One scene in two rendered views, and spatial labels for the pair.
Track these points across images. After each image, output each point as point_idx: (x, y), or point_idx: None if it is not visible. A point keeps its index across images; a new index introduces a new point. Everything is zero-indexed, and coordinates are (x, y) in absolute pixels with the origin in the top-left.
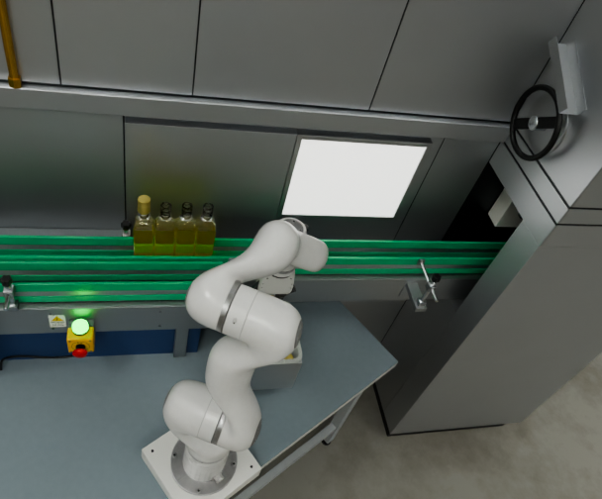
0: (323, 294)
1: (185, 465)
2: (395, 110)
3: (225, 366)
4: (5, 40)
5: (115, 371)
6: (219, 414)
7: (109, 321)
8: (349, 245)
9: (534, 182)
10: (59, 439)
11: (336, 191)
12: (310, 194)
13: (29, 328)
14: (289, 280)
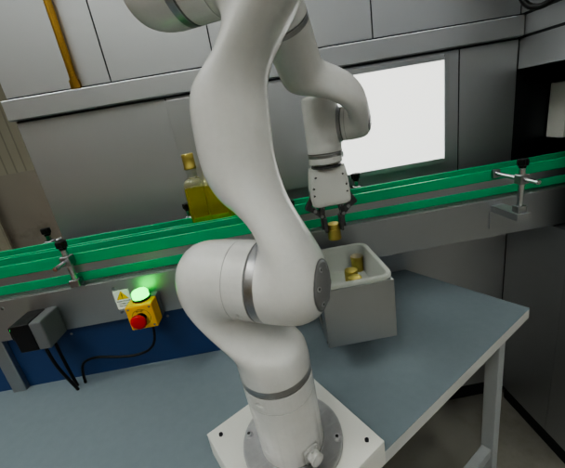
0: (400, 240)
1: (259, 438)
2: (398, 32)
3: (200, 77)
4: (59, 42)
5: (196, 367)
6: (247, 250)
7: (174, 292)
8: (408, 184)
9: None
10: (118, 443)
11: (374, 136)
12: (350, 147)
13: (98, 314)
14: (342, 176)
